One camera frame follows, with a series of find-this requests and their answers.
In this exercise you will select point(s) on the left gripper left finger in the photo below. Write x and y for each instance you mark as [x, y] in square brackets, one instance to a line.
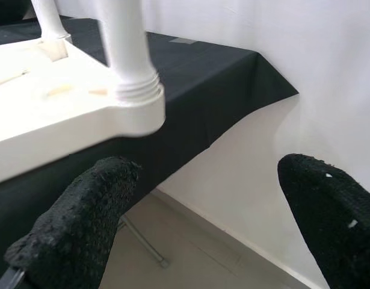
[76, 225]

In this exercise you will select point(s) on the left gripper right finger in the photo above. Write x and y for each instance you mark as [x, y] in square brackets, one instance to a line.
[332, 225]

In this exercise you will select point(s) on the white plastic table leg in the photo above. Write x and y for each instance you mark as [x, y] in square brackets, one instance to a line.
[127, 45]
[49, 18]

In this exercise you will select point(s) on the white plastic children table top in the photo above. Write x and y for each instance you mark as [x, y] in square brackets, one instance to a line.
[52, 120]

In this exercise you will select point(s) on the black table cloth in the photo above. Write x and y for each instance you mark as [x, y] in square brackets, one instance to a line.
[217, 90]

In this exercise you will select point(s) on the grey tape strip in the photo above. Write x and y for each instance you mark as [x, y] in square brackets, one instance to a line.
[181, 41]

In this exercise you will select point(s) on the black wok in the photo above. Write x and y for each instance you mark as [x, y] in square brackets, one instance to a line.
[7, 10]

